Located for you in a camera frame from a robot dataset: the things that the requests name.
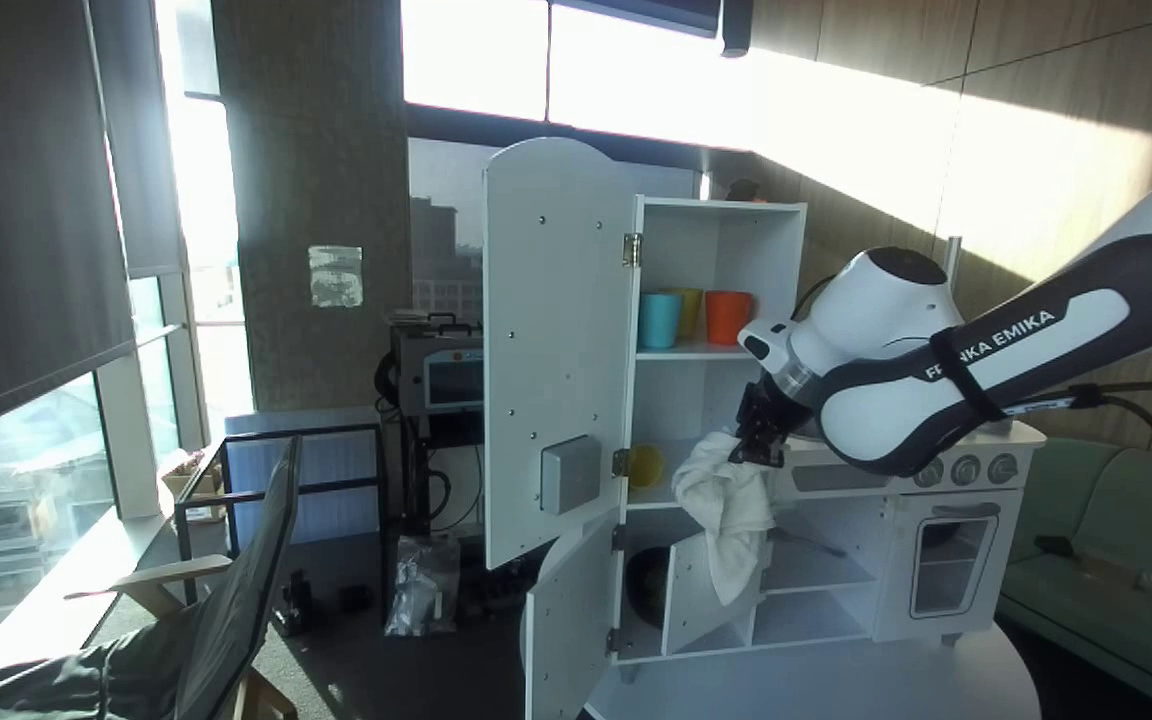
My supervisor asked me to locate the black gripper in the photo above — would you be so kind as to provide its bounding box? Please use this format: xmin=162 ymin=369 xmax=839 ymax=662
xmin=729 ymin=374 xmax=817 ymax=471

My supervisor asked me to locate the white towel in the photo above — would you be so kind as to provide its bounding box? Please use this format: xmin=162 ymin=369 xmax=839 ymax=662
xmin=673 ymin=427 xmax=780 ymax=613

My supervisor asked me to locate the yellow toy item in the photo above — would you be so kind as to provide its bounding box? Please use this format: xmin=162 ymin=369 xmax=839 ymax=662
xmin=623 ymin=443 xmax=669 ymax=494

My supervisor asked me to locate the orange cup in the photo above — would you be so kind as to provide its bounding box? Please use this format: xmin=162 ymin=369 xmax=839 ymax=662
xmin=699 ymin=287 xmax=759 ymax=351

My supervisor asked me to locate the yellow cup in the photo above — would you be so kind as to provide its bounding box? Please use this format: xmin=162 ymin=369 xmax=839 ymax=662
xmin=676 ymin=287 xmax=706 ymax=347

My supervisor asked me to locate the blue cup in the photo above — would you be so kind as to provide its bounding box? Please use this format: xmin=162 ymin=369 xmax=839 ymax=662
xmin=635 ymin=294 xmax=685 ymax=358

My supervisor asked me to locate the narrow white lower cabinet door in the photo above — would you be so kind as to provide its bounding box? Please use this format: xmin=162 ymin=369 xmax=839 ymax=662
xmin=659 ymin=524 xmax=759 ymax=662

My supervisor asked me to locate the black bowl with greens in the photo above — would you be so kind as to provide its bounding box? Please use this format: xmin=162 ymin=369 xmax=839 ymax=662
xmin=623 ymin=546 xmax=673 ymax=630

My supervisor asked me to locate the grey box on door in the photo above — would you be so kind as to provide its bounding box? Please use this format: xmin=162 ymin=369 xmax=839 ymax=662
xmin=537 ymin=434 xmax=605 ymax=515

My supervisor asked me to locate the white toy kitchen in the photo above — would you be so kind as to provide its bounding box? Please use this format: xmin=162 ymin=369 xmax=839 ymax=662
xmin=611 ymin=195 xmax=1049 ymax=672

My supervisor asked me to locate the white toy oven door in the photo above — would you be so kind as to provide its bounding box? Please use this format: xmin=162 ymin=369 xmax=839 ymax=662
xmin=905 ymin=499 xmax=1006 ymax=625

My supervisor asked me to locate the tall white cabinet door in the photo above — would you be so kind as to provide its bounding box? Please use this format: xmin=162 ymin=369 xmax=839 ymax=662
xmin=476 ymin=131 xmax=640 ymax=576

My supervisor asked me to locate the rounded white lower cabinet door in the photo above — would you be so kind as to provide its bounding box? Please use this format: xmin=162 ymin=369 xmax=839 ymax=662
xmin=517 ymin=515 xmax=631 ymax=720

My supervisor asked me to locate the dark electronic device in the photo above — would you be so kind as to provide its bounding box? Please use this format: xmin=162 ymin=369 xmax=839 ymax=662
xmin=386 ymin=318 xmax=486 ymax=443

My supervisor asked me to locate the clear plastic bag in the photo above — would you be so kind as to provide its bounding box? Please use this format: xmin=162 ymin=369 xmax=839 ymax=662
xmin=382 ymin=532 xmax=464 ymax=641

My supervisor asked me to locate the green sofa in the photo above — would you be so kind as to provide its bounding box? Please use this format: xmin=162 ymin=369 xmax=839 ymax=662
xmin=1000 ymin=434 xmax=1152 ymax=718

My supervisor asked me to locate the grey blue cabinet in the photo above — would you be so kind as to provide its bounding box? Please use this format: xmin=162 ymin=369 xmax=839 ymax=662
xmin=220 ymin=409 xmax=386 ymax=547

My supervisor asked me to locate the paper sign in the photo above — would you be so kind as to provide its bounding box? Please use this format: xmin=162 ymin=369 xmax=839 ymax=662
xmin=303 ymin=240 xmax=367 ymax=312

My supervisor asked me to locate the black office chair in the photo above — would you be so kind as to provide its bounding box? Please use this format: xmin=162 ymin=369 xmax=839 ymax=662
xmin=168 ymin=437 xmax=306 ymax=720

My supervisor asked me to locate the narrow dark window blind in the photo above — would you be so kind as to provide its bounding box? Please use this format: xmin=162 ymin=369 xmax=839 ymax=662
xmin=84 ymin=0 xmax=188 ymax=281

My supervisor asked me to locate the wide dark window blind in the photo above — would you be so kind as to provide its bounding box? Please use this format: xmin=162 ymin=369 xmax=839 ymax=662
xmin=0 ymin=0 xmax=139 ymax=447

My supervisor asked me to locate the black metal frame rack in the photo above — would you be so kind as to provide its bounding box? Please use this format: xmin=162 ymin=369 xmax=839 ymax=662
xmin=171 ymin=418 xmax=386 ymax=605

